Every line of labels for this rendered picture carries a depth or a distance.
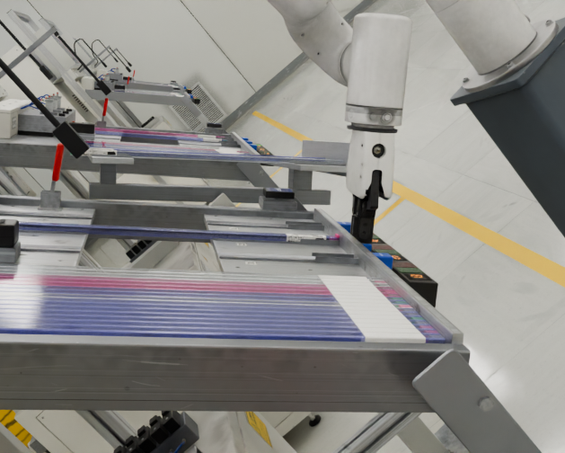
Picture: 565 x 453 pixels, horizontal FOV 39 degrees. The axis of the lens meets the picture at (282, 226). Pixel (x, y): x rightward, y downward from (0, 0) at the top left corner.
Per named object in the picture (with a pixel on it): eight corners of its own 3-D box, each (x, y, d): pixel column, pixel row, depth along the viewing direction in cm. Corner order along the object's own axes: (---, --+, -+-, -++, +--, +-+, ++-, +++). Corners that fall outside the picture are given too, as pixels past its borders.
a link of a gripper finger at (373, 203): (384, 197, 114) (373, 217, 118) (377, 152, 117) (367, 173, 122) (375, 197, 113) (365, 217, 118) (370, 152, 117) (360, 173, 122)
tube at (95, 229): (336, 243, 122) (337, 235, 122) (339, 244, 121) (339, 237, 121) (-12, 227, 114) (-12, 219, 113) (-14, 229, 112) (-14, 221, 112)
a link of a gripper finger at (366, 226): (381, 203, 118) (376, 247, 119) (375, 199, 121) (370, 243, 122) (360, 201, 118) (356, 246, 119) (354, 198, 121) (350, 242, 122)
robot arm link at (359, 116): (411, 111, 115) (409, 131, 115) (392, 107, 123) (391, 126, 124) (354, 106, 113) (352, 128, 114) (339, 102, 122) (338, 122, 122)
